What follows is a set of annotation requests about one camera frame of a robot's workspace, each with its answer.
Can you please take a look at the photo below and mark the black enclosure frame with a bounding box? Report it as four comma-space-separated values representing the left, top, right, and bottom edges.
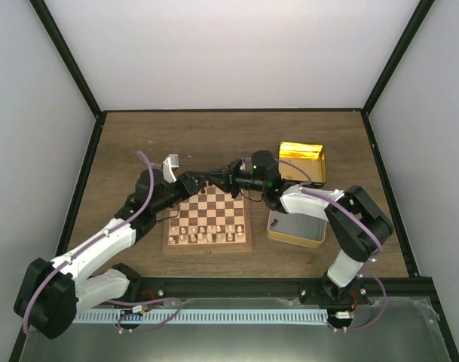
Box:
30, 1, 459, 361

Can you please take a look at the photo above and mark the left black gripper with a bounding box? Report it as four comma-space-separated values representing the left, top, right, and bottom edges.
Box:
153, 172, 210, 215

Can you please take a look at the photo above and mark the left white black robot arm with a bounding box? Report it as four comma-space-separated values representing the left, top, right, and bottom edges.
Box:
14, 170, 205, 339

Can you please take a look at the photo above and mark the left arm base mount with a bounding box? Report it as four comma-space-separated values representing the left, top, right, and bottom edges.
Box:
104, 277, 164, 307

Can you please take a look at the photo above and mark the black aluminium front rail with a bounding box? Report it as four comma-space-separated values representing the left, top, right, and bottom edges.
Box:
36, 277, 433, 302

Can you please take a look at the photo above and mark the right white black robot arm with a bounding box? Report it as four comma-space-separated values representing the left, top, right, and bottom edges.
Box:
204, 150, 394, 304

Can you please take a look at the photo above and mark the gold tin box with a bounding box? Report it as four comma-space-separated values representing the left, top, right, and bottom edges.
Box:
267, 211, 327, 248

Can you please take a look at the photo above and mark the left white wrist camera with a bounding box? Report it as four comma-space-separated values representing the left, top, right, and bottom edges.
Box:
162, 154, 179, 183

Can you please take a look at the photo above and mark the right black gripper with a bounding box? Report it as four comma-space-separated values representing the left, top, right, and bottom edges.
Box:
208, 159, 267, 199

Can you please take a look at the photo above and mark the row of white chess pieces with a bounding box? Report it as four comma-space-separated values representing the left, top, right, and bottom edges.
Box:
166, 225, 251, 245

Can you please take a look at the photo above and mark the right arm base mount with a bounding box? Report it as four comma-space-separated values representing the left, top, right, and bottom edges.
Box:
297, 276, 369, 308

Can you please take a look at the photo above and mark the gold tin lid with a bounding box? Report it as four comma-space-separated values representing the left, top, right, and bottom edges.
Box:
278, 141, 326, 189

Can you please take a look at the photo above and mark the light blue slotted cable duct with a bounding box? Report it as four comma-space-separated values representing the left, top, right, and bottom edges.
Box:
74, 309, 328, 325

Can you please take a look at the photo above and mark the wooden chess board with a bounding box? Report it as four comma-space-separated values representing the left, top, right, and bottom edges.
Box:
162, 183, 252, 254

